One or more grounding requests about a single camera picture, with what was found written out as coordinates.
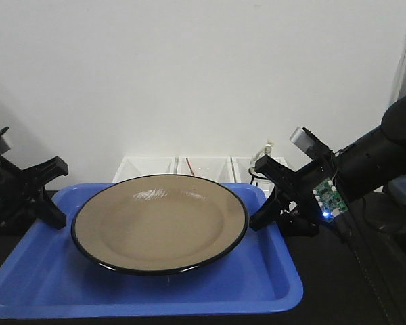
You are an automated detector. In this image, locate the white storage bin middle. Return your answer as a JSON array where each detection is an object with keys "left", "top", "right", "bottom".
[{"left": 176, "top": 156, "right": 235, "bottom": 183}]

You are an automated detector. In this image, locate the white storage bin left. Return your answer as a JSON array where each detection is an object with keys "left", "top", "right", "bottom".
[{"left": 112, "top": 156, "right": 177, "bottom": 183}]

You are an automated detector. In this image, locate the beige plate black rim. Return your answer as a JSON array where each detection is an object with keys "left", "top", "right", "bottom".
[{"left": 71, "top": 174, "right": 250, "bottom": 276}]

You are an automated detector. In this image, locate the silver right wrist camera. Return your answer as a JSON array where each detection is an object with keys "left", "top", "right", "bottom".
[{"left": 290, "top": 127, "right": 330, "bottom": 160}]

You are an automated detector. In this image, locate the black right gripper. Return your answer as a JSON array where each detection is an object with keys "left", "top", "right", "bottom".
[{"left": 250, "top": 155, "right": 338, "bottom": 237}]

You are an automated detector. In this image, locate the white storage bin right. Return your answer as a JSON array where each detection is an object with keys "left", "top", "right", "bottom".
[{"left": 231, "top": 157, "right": 274, "bottom": 194}]

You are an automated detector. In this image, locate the white storage bin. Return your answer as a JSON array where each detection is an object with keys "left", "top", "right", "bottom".
[
  {"left": 176, "top": 156, "right": 235, "bottom": 183},
  {"left": 231, "top": 157, "right": 274, "bottom": 194},
  {"left": 112, "top": 156, "right": 177, "bottom": 183}
]

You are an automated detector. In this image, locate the green circuit board right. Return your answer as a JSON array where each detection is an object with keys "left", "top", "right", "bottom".
[{"left": 312, "top": 178, "right": 348, "bottom": 223}]

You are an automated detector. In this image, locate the black braided cable right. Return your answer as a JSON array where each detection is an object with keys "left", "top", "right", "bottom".
[{"left": 334, "top": 216, "right": 406, "bottom": 325}]

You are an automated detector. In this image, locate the glass alcohol lamp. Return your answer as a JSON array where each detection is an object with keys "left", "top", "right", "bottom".
[{"left": 248, "top": 140, "right": 275, "bottom": 187}]

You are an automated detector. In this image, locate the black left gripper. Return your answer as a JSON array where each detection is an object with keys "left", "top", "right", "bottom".
[{"left": 0, "top": 155, "right": 68, "bottom": 234}]

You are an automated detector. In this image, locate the blue plastic tray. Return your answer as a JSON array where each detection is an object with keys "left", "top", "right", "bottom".
[{"left": 0, "top": 183, "right": 303, "bottom": 320}]

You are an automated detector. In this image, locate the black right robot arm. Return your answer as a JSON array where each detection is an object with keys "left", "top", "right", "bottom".
[{"left": 250, "top": 96, "right": 406, "bottom": 240}]

